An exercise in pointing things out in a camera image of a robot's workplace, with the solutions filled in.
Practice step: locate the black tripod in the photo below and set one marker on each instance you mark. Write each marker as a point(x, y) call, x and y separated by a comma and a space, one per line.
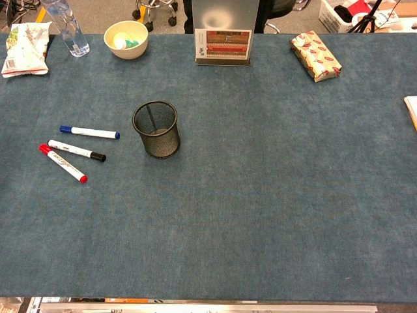
point(366, 20)

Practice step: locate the red flat item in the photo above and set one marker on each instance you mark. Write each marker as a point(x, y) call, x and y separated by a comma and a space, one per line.
point(358, 6)

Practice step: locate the blue whiteboard marker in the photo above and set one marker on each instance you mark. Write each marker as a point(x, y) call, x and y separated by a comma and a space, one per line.
point(91, 132)

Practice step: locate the brown cardboard box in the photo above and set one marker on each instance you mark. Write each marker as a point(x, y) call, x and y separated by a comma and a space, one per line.
point(404, 8)

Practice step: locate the white bag blue print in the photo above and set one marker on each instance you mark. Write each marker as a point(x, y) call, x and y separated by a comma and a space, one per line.
point(387, 18)

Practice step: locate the small green white bottle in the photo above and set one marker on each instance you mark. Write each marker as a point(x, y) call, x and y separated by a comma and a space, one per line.
point(132, 44)

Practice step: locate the black bag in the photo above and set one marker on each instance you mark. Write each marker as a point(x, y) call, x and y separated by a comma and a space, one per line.
point(342, 13)

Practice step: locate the red print wrapped package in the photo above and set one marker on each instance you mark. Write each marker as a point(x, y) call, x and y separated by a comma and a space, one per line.
point(316, 57)

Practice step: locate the red whiteboard marker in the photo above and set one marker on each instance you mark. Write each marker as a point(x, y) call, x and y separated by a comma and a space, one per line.
point(63, 163)

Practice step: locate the yellow ball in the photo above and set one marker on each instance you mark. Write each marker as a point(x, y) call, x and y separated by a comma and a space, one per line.
point(122, 36)

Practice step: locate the black whiteboard marker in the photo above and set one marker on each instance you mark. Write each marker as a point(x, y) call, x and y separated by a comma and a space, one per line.
point(71, 149)

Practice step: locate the black seat chrome stool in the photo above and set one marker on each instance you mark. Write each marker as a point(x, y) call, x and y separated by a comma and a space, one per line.
point(277, 8)

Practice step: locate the aluminium profile rail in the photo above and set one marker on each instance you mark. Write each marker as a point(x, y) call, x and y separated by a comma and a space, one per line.
point(195, 308)

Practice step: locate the blue felt table mat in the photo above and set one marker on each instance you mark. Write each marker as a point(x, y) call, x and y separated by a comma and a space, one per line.
point(260, 163)

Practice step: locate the cream round bowl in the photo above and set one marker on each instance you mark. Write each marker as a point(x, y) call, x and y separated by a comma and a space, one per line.
point(130, 53)

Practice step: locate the white plastic basket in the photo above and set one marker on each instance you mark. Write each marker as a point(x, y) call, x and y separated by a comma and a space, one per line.
point(329, 18)

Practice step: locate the person in black trousers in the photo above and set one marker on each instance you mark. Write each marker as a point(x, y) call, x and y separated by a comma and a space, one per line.
point(188, 16)

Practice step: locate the clear plastic water bottle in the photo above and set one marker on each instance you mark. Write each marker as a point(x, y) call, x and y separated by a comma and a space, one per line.
point(73, 36)

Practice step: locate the white printed snack bag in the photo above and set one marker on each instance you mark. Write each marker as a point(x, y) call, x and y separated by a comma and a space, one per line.
point(26, 52)

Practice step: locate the printed red pattern card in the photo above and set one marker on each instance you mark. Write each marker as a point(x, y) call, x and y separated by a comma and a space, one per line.
point(224, 44)

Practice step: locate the chrome stool with castors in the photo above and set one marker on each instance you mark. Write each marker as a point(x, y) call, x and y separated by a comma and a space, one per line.
point(153, 6)

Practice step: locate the black cylindrical pen cup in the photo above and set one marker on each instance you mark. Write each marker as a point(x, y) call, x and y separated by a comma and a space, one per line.
point(163, 148)

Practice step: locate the tan cardboard box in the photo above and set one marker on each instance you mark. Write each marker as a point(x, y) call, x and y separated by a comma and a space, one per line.
point(224, 16)

